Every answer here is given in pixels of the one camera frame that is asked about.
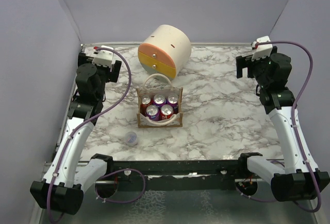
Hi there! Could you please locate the red soda can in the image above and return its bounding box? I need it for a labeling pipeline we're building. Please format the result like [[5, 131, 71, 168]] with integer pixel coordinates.
[[160, 104, 174, 120], [140, 94, 152, 113]]

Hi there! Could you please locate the purple soda can front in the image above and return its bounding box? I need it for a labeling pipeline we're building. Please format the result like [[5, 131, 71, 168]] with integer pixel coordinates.
[[145, 105, 160, 121]]

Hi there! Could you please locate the brown canvas bag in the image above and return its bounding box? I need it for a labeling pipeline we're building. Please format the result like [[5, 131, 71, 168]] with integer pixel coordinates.
[[137, 73, 183, 128]]

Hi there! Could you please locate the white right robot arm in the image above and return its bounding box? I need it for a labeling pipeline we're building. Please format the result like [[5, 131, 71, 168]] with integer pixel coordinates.
[[236, 52, 329, 202]]

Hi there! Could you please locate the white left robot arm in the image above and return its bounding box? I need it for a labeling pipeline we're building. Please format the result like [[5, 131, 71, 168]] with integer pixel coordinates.
[[30, 50, 122, 215]]

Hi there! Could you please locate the cream cylindrical drawer cabinet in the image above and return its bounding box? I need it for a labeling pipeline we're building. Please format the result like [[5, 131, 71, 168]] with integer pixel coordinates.
[[138, 24, 192, 81]]

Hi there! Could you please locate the small clear plastic cup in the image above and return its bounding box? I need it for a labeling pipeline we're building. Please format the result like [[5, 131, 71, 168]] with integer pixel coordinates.
[[124, 132, 138, 146]]

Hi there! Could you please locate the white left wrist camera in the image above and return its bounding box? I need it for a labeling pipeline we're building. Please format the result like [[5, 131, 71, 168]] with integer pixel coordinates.
[[92, 45, 114, 68]]

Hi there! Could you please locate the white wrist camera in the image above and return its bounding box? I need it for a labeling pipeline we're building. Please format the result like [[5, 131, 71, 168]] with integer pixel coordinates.
[[251, 36, 273, 61], [92, 45, 114, 68]]

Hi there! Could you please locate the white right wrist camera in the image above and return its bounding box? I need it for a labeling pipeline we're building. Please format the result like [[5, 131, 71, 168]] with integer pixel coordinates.
[[251, 36, 273, 61]]

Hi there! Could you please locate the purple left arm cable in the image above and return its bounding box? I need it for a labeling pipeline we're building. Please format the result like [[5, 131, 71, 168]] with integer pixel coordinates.
[[47, 46, 146, 223]]

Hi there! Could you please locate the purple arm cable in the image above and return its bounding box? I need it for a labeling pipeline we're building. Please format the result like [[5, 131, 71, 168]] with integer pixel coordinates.
[[241, 40, 323, 213], [47, 46, 146, 223]]

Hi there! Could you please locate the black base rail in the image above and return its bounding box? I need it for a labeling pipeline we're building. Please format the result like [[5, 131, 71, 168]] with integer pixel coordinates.
[[84, 153, 269, 191]]

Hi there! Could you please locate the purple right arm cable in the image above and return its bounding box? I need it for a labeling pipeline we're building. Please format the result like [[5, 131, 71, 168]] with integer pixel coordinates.
[[241, 40, 323, 213]]

